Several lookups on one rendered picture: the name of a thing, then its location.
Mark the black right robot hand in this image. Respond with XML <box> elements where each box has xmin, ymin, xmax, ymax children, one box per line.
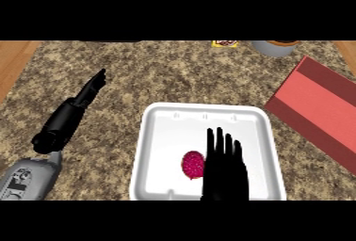
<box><xmin>199</xmin><ymin>126</ymin><xmax>251</xmax><ymax>201</ymax></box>

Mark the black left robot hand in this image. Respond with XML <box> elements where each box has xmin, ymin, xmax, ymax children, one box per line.
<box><xmin>31</xmin><ymin>68</ymin><xmax>108</xmax><ymax>155</ymax></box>

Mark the white foam tray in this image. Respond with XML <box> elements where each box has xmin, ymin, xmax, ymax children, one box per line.
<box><xmin>129</xmin><ymin>102</ymin><xmax>288</xmax><ymax>201</ymax></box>

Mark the red striped placemat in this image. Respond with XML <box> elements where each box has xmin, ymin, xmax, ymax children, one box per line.
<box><xmin>263</xmin><ymin>56</ymin><xmax>356</xmax><ymax>177</ymax></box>

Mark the yellow printed packet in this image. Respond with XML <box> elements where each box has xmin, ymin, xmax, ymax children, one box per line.
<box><xmin>211</xmin><ymin>40</ymin><xmax>239</xmax><ymax>49</ymax></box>

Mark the grey cup with brown rim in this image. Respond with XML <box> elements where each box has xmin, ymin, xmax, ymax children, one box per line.
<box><xmin>250</xmin><ymin>40</ymin><xmax>300</xmax><ymax>58</ymax></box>

